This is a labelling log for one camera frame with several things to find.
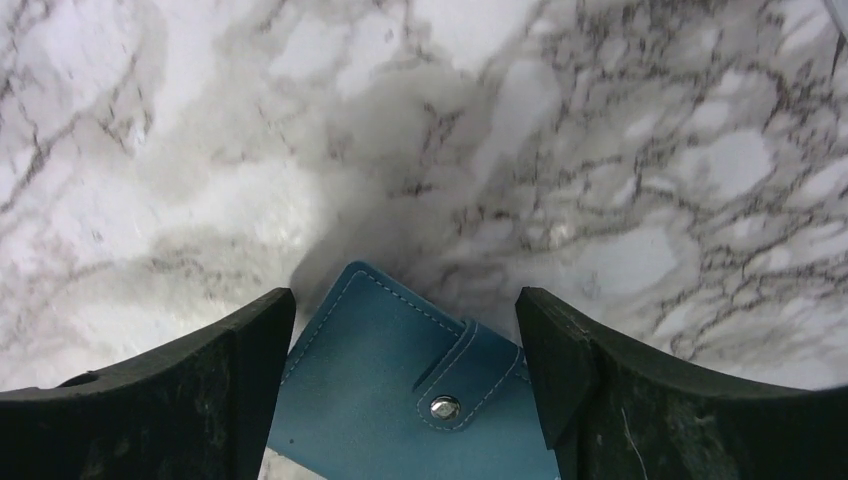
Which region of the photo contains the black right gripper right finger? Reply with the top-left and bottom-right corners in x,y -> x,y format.
515,287 -> 847,479

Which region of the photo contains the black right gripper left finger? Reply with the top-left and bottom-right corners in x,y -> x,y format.
1,288 -> 296,479

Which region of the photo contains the blue leather card holder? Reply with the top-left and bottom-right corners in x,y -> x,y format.
268,262 -> 560,480

